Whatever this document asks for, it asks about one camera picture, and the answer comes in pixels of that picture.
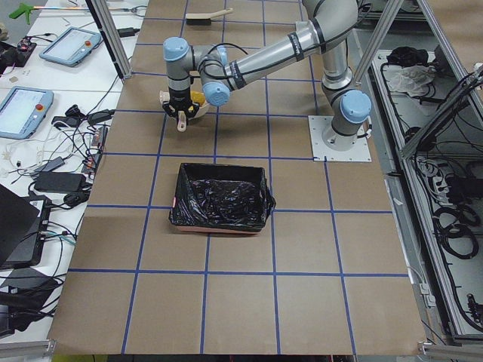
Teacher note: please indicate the potato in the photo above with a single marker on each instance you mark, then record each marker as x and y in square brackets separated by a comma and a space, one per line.
[197, 97]

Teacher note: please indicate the white crumpled cloth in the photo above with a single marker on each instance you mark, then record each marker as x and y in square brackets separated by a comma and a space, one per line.
[413, 81]

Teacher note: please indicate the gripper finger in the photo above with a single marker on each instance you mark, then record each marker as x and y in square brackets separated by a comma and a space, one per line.
[171, 111]
[191, 111]

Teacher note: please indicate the blue teach pendant near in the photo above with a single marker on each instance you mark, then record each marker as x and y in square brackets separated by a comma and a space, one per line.
[22, 111]

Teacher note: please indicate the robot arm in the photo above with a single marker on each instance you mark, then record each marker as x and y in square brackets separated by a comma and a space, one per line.
[324, 33]

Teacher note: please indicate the aluminium frame post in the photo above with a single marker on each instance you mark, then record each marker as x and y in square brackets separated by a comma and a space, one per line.
[106, 26]

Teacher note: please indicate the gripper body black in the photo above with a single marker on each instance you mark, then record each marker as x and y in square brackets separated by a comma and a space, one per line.
[178, 99]

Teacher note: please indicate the beige hand brush black bristles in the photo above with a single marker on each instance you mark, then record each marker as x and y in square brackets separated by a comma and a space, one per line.
[205, 19]

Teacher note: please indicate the beige plastic dustpan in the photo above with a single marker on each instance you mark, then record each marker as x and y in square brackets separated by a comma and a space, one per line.
[183, 121]

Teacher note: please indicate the pink bin black liner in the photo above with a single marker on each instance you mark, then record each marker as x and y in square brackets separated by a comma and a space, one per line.
[221, 198]

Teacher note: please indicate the blue teach pendant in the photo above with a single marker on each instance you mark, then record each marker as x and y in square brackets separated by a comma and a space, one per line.
[22, 111]
[71, 47]

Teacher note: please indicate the black power adapter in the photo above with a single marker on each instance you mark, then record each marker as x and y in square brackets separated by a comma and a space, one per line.
[59, 182]

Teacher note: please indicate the green-handled grabber tool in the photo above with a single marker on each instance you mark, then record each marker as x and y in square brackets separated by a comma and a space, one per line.
[26, 10]

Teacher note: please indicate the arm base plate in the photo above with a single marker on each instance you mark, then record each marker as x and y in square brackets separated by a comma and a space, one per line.
[327, 145]

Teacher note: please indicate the blue teach pendant far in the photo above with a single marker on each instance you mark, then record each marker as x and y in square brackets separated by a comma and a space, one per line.
[71, 47]

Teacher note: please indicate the black laptop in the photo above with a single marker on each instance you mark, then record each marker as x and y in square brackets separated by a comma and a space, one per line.
[23, 228]

